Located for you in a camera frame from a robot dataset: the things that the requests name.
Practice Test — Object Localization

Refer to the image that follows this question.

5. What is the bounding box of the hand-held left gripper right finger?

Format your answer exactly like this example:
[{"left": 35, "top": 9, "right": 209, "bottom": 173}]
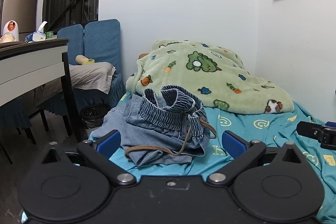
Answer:
[{"left": 206, "top": 130, "right": 301, "bottom": 186}]

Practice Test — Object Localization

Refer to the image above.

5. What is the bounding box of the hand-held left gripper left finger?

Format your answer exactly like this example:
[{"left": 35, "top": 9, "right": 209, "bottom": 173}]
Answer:
[{"left": 39, "top": 130, "right": 137, "bottom": 186}]

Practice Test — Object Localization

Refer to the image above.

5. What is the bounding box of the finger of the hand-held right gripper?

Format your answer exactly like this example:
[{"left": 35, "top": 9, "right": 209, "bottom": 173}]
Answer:
[{"left": 297, "top": 121, "right": 336, "bottom": 150}]

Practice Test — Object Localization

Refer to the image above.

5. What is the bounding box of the trash bin with black bag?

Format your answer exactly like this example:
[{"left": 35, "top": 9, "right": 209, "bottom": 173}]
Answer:
[{"left": 80, "top": 105, "right": 111, "bottom": 130}]

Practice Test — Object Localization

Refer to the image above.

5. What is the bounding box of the teal printed bed sheet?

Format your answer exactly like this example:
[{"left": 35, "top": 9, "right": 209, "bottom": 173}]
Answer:
[{"left": 88, "top": 91, "right": 336, "bottom": 224}]

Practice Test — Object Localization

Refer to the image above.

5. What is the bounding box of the green printed fleece blanket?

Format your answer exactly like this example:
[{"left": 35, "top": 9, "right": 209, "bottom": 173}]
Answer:
[{"left": 126, "top": 40, "right": 295, "bottom": 115}]

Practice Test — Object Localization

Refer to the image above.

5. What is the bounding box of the yellow doll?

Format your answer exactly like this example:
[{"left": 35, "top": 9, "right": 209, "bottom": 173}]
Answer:
[{"left": 75, "top": 55, "right": 95, "bottom": 66}]

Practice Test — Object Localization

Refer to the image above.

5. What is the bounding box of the blue skirted chair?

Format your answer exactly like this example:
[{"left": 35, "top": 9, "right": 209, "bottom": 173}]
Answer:
[{"left": 0, "top": 97, "right": 36, "bottom": 146}]

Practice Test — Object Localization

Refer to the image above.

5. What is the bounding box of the blue quilted chair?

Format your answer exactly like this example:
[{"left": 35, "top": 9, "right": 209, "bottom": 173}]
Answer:
[
  {"left": 56, "top": 25, "right": 86, "bottom": 67},
  {"left": 76, "top": 19, "right": 127, "bottom": 110}
]

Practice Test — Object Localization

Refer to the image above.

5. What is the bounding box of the white desk with black legs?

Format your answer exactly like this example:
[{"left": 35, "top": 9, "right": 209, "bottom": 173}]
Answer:
[{"left": 0, "top": 38, "right": 82, "bottom": 165}]

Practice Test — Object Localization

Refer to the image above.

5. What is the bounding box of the blue wet wipes pack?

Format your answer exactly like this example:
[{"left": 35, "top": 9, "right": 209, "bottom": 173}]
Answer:
[{"left": 25, "top": 21, "right": 48, "bottom": 43}]

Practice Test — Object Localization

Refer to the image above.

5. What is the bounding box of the pale plastic bag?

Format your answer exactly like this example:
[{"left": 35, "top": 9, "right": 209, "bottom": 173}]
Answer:
[{"left": 0, "top": 32, "right": 15, "bottom": 43}]

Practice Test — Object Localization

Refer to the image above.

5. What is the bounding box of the white bottle with face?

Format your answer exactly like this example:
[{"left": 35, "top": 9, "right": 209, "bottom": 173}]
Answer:
[{"left": 1, "top": 21, "right": 20, "bottom": 42}]

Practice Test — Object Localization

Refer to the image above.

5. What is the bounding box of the silver refrigerator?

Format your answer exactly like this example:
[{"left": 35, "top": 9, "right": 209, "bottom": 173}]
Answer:
[{"left": 0, "top": 0, "right": 40, "bottom": 35}]

